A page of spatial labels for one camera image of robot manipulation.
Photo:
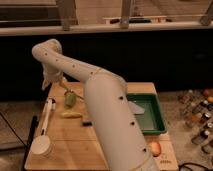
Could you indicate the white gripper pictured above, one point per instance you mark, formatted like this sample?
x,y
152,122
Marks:
x,y
51,75

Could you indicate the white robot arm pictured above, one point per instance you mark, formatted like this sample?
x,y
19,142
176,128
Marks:
x,y
104,92

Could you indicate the red yellow apple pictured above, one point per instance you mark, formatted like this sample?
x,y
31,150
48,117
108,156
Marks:
x,y
155,148

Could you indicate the green plastic cup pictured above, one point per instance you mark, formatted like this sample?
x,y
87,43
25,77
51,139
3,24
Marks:
x,y
70,99

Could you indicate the green plastic tray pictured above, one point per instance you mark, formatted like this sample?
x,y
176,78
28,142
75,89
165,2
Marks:
x,y
151,122

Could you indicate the white cloth in tray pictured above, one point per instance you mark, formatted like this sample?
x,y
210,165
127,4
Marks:
x,y
136,109

